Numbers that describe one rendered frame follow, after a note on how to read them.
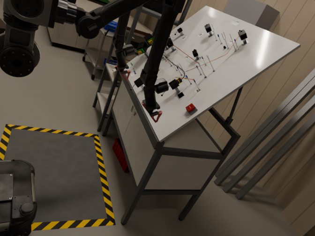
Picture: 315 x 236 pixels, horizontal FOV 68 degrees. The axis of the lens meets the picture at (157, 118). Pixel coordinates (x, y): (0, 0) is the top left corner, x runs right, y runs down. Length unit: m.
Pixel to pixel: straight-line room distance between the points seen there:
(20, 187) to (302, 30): 3.39
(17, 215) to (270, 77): 3.20
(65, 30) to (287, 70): 3.81
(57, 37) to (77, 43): 0.38
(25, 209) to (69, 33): 3.89
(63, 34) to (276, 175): 4.30
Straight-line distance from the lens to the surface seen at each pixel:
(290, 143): 2.85
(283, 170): 3.42
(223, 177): 2.96
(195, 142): 1.82
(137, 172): 1.80
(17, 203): 1.71
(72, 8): 0.95
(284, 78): 3.49
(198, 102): 1.53
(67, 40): 5.07
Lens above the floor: 1.64
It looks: 26 degrees down
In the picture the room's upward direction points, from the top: 25 degrees clockwise
